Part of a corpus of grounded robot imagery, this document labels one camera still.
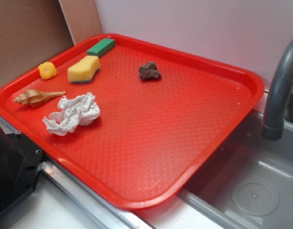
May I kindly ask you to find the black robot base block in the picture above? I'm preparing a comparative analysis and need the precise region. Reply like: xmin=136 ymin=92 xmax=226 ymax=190
xmin=0 ymin=126 xmax=43 ymax=217

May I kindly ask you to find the brown rock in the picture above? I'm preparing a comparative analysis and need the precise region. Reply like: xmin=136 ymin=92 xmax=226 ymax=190
xmin=139 ymin=61 xmax=162 ymax=80

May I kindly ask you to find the red plastic tray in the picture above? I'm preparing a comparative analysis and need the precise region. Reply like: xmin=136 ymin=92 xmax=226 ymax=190
xmin=0 ymin=34 xmax=264 ymax=210

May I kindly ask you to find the crumpled white paper towel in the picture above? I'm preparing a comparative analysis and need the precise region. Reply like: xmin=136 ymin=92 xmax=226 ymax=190
xmin=43 ymin=93 xmax=101 ymax=136

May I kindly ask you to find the yellow sponge with green pad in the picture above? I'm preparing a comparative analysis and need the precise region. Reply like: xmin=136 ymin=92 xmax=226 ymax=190
xmin=67 ymin=55 xmax=101 ymax=83

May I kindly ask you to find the green rectangular block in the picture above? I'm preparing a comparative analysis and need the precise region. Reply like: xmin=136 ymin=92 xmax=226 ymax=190
xmin=87 ymin=38 xmax=116 ymax=58

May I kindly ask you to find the small yellow plastic toy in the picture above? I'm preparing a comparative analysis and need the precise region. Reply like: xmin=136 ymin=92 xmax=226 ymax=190
xmin=38 ymin=62 xmax=57 ymax=80

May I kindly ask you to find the striped brown seashell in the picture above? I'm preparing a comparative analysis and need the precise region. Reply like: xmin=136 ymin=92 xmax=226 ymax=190
xmin=13 ymin=89 xmax=66 ymax=108

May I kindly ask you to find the grey plastic sink basin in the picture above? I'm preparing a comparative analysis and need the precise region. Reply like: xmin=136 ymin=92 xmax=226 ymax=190
xmin=178 ymin=96 xmax=293 ymax=229

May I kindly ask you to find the grey sink faucet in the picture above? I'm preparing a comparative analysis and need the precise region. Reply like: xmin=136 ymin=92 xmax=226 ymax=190
xmin=262 ymin=39 xmax=293 ymax=141

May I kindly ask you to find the brown cardboard panel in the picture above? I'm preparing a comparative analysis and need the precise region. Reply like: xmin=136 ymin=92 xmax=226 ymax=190
xmin=0 ymin=0 xmax=102 ymax=88

